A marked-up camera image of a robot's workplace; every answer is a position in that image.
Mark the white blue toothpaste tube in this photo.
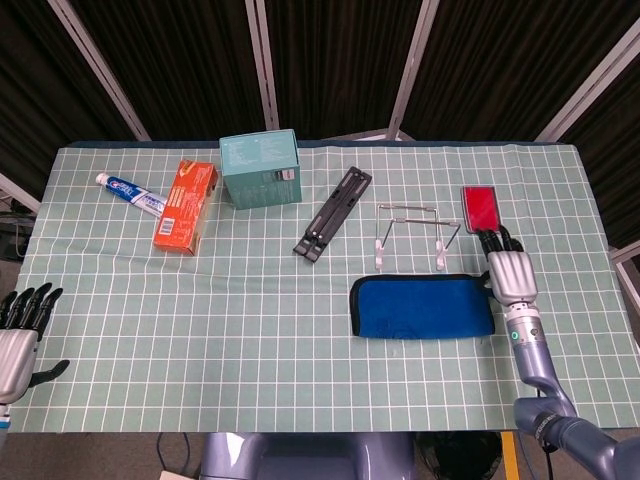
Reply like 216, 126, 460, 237
95, 172, 169, 216

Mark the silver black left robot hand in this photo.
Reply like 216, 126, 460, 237
0, 282, 71, 404

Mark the orange cardboard box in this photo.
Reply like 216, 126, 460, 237
152, 159, 220, 257

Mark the red pad in grey case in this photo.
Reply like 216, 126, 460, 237
459, 185, 503, 235

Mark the blue-grey robot torso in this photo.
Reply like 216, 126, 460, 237
198, 430, 417, 480

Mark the white partition post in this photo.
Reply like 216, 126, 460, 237
47, 0, 152, 142
349, 0, 441, 142
243, 0, 280, 130
533, 30, 640, 142
610, 244, 640, 301
0, 172, 41, 214

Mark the black folding stand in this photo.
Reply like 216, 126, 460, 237
292, 165, 374, 262

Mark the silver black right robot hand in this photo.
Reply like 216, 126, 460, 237
474, 224, 540, 305

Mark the dark equipment with cables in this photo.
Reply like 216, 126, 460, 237
0, 199, 32, 261

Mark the dark pleated partition panel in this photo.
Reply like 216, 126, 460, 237
0, 0, 136, 201
402, 0, 640, 141
559, 49, 640, 249
264, 0, 426, 139
69, 0, 266, 141

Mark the yellow strip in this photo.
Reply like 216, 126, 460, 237
501, 432, 517, 480

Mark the thin floor cable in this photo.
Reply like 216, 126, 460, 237
155, 432, 192, 474

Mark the green checked tablecloth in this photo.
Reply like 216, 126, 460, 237
0, 140, 640, 434

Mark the teal Philips box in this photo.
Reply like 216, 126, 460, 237
218, 128, 303, 210

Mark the wire metal stand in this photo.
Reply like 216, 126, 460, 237
373, 202, 460, 273

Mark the black bag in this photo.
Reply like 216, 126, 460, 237
414, 432, 501, 480

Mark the blue cloth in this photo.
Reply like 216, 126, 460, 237
348, 273, 497, 341

